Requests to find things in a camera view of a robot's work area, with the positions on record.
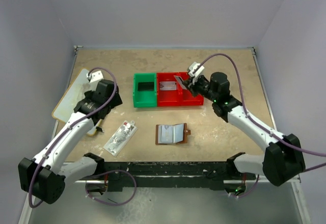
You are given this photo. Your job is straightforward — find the brown leather card holder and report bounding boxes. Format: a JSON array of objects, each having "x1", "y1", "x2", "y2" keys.
[{"x1": 155, "y1": 123, "x2": 191, "y2": 145}]

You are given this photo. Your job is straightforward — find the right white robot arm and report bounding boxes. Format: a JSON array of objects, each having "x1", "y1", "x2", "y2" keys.
[{"x1": 177, "y1": 72, "x2": 306, "y2": 186}]

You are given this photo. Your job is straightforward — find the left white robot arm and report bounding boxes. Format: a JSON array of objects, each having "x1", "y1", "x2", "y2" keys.
[{"x1": 18, "y1": 79, "x2": 122, "y2": 208}]

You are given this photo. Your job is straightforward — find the silver card in bin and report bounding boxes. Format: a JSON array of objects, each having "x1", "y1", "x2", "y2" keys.
[{"x1": 159, "y1": 81, "x2": 177, "y2": 91}]

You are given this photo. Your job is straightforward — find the black card in bin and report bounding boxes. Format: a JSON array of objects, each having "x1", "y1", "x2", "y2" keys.
[{"x1": 138, "y1": 82, "x2": 155, "y2": 92}]

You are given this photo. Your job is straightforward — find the red right plastic bin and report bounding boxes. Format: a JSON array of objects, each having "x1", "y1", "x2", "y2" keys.
[{"x1": 178, "y1": 85, "x2": 204, "y2": 106}]

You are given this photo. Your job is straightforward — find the red plastic bin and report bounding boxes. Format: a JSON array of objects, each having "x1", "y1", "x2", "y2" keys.
[
  {"x1": 156, "y1": 72, "x2": 180, "y2": 107},
  {"x1": 178, "y1": 85, "x2": 204, "y2": 106}
]

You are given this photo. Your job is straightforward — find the red middle plastic bin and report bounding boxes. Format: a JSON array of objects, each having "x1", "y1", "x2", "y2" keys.
[{"x1": 156, "y1": 72, "x2": 180, "y2": 107}]

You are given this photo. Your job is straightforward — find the white board yellow rim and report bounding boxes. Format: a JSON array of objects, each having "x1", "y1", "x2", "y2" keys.
[{"x1": 52, "y1": 68, "x2": 99, "y2": 123}]

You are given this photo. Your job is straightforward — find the clear plastic packet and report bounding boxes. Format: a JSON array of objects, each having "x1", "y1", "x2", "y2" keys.
[{"x1": 103, "y1": 121, "x2": 137, "y2": 157}]

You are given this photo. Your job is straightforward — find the green plastic bin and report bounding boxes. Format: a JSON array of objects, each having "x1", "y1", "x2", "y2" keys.
[{"x1": 133, "y1": 73, "x2": 157, "y2": 108}]

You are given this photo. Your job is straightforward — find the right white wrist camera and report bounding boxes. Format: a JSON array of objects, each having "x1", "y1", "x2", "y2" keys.
[{"x1": 187, "y1": 62, "x2": 205, "y2": 78}]

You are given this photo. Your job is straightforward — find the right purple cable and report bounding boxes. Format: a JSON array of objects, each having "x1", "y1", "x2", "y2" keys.
[{"x1": 198, "y1": 53, "x2": 326, "y2": 199}]

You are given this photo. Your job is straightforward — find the purple cable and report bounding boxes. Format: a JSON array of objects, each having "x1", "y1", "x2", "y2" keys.
[
  {"x1": 27, "y1": 67, "x2": 138, "y2": 208},
  {"x1": 198, "y1": 53, "x2": 326, "y2": 199}
]

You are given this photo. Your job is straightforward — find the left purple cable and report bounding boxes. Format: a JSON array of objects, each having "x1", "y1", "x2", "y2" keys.
[{"x1": 27, "y1": 67, "x2": 138, "y2": 208}]

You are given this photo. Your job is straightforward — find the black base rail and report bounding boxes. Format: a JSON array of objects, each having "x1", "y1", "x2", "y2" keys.
[{"x1": 74, "y1": 160, "x2": 258, "y2": 193}]

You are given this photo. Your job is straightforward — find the aluminium frame rail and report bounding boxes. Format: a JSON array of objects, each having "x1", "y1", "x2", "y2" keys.
[{"x1": 73, "y1": 161, "x2": 303, "y2": 184}]

